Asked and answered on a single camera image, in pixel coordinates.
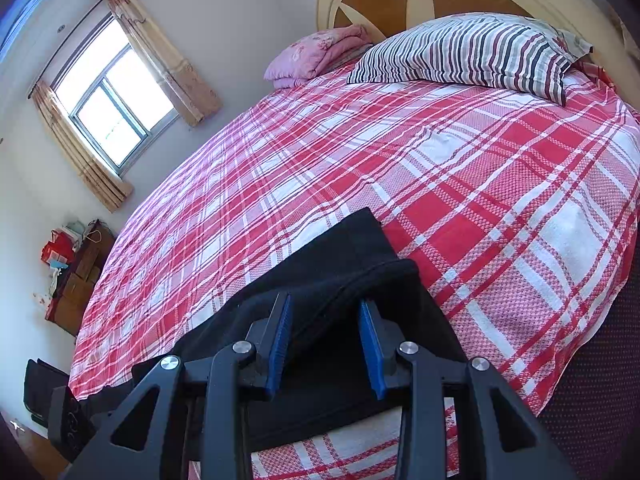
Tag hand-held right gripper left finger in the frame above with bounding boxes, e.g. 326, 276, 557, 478
65, 292, 294, 480

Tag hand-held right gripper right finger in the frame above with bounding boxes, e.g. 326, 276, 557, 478
356, 298, 577, 480

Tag black pants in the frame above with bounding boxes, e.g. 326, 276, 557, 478
85, 206, 471, 453

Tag red plaid bed sheet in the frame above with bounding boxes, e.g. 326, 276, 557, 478
67, 67, 640, 480

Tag brown wooden nightstand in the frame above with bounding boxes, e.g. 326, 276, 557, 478
45, 220, 117, 337

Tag black appliance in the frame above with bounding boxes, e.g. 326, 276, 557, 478
47, 385, 97, 463

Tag dark dotted cloth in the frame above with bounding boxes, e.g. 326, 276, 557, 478
537, 280, 640, 480

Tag black bag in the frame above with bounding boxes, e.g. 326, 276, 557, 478
23, 358, 71, 428

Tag red bag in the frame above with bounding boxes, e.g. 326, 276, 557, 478
41, 230, 76, 266

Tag beige floral curtain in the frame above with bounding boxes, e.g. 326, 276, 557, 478
31, 81, 135, 214
106, 0, 224, 128

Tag folded pink blanket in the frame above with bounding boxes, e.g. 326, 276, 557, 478
263, 24, 375, 90

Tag sliding window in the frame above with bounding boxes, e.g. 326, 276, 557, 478
52, 15, 181, 171

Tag striped pillow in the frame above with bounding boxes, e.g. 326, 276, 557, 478
346, 14, 593, 107

